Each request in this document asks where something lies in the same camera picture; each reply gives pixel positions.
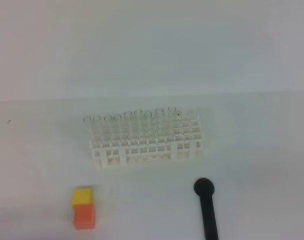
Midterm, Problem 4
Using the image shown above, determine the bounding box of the orange cube block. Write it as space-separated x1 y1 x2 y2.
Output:
73 203 96 230

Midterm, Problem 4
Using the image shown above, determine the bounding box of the white plastic test tube rack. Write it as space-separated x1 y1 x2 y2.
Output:
89 108 204 169

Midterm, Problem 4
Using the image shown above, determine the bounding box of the clear glass test tube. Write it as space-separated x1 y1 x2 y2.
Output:
167 106 177 130

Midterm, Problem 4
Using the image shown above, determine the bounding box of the yellow cube block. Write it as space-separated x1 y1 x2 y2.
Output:
71 188 94 208

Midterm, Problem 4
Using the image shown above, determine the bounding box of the black round-headed stand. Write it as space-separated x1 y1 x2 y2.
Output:
193 178 219 240

